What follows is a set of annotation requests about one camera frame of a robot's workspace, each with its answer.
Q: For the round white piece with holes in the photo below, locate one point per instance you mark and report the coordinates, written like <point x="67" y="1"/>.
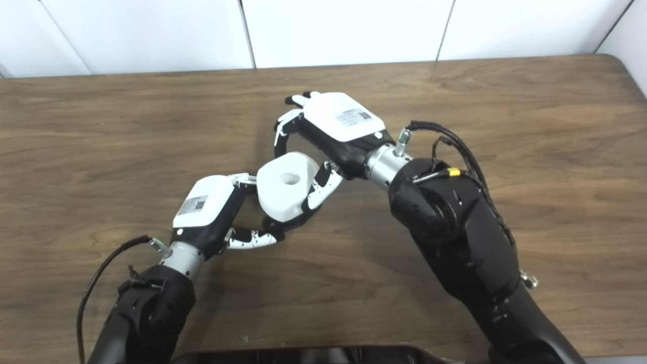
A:
<point x="283" y="187"/>

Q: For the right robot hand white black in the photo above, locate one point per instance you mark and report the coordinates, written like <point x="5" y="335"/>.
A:
<point x="343" y="124"/>

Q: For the black robot torso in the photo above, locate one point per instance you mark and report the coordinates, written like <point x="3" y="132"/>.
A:
<point x="313" y="355"/>

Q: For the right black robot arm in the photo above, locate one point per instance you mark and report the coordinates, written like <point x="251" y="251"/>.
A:
<point x="460" y="242"/>

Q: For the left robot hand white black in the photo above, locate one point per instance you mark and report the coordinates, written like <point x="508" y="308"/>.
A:
<point x="204" y="207"/>

